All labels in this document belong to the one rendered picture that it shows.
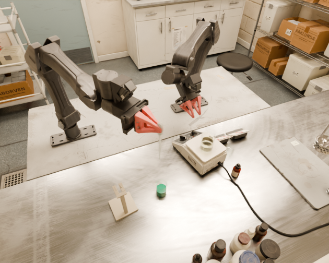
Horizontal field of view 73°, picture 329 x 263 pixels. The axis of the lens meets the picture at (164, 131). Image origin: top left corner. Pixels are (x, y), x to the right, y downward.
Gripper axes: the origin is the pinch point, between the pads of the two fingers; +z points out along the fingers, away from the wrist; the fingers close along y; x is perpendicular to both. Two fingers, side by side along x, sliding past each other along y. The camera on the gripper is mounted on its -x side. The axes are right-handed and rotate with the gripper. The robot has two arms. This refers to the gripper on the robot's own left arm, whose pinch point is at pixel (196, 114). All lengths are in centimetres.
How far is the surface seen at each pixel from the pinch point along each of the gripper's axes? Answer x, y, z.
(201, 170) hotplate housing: -5.1, -11.5, 20.1
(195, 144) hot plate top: -3.1, -8.2, 10.5
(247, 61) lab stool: 74, 122, -26
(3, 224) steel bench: 12, -78, 6
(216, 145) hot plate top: -6.5, -1.7, 14.5
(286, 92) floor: 118, 212, 21
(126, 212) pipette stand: -2.2, -42.3, 20.3
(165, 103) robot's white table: 28.2, 2.8, -12.7
